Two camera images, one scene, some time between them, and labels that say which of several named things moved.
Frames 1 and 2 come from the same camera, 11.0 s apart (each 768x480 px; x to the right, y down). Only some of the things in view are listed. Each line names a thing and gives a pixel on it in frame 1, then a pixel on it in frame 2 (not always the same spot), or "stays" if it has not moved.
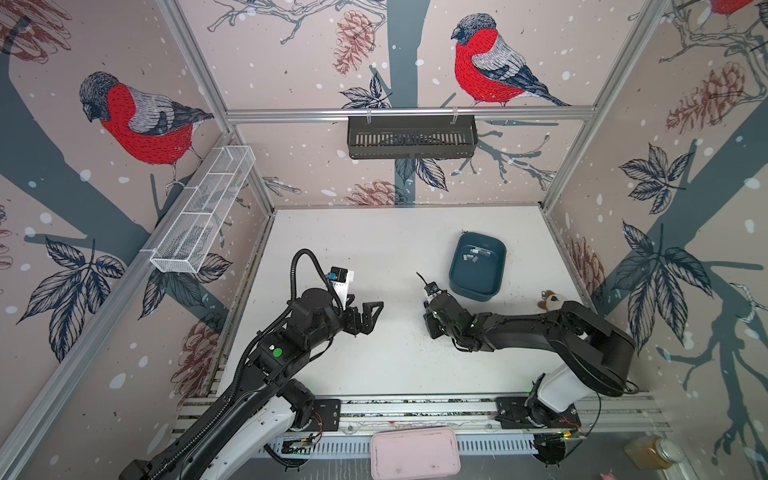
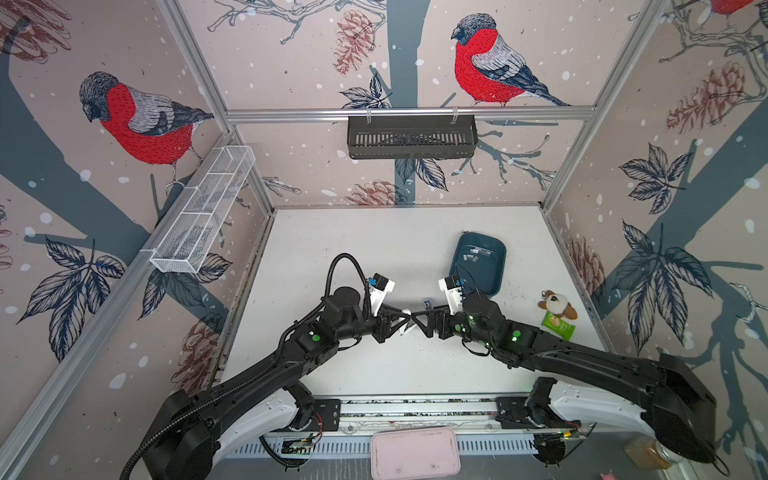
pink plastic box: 414,453 stays
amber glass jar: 652,453 stays
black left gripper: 368,322 to 383,323
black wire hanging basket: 411,137 stays
